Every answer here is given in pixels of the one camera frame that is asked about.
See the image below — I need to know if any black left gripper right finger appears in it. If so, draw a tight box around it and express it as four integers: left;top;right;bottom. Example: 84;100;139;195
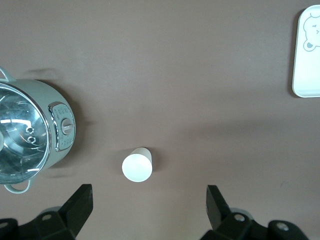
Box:
199;184;308;240

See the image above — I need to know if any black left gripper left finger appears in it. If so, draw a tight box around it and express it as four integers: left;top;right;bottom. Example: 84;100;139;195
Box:
0;183;94;240

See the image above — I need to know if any white IKEA cup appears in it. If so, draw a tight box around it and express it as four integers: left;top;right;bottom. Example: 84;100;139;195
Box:
121;146;154;183

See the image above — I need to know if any glass pot lid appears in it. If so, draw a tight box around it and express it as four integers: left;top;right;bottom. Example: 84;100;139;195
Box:
0;81;51;185

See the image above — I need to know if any grey pot with glass lid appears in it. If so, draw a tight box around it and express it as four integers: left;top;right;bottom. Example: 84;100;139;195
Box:
0;66;77;195

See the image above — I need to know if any cream tray with bear print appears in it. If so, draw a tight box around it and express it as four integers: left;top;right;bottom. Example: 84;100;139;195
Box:
291;4;320;99

